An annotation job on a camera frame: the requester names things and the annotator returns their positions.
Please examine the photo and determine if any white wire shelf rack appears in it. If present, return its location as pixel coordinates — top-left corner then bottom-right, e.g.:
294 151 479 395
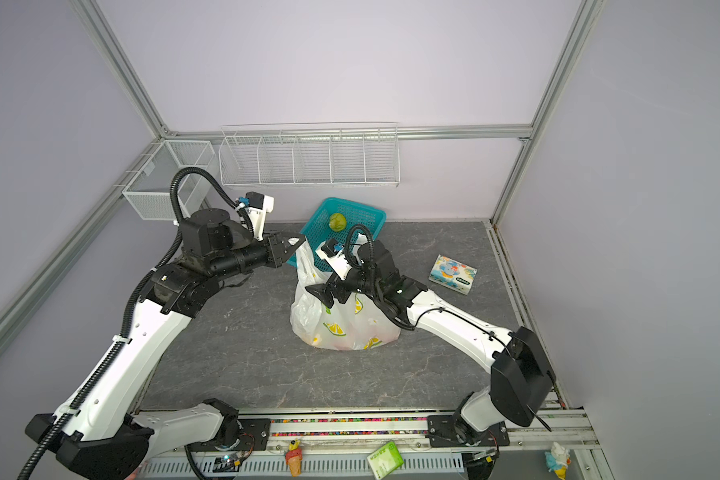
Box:
218 122 401 186

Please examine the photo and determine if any white mesh wall basket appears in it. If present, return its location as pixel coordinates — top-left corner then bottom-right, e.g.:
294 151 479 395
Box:
123 140 220 222

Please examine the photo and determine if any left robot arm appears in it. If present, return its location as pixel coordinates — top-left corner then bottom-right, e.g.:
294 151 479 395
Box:
18 167 305 479

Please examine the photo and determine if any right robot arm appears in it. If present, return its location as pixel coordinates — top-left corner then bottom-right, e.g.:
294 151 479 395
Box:
306 225 556 446

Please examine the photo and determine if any colourful tissue pack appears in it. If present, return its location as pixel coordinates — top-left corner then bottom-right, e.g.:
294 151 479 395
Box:
428 255 477 295

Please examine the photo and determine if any teal plastic basket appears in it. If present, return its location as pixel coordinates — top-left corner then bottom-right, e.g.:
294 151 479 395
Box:
300 197 387 250

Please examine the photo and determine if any green white box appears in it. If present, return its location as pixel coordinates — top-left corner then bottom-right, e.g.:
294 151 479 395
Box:
367 441 404 480

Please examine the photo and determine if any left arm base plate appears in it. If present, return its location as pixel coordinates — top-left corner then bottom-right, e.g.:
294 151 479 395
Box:
192 417 272 452

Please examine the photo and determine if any blue toy ice cream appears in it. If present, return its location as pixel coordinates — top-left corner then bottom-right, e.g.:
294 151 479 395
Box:
545 442 570 480

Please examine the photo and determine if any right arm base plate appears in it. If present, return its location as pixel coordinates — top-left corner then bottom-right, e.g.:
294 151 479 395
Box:
426 414 510 448

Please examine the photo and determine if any toy ice cream cone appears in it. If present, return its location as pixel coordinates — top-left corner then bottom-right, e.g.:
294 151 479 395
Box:
285 440 303 477

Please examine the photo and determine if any white plastic bag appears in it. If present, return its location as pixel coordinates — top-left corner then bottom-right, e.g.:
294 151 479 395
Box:
290 242 401 351

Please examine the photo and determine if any fake green fruit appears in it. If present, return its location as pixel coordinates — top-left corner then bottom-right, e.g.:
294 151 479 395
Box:
328 212 347 232

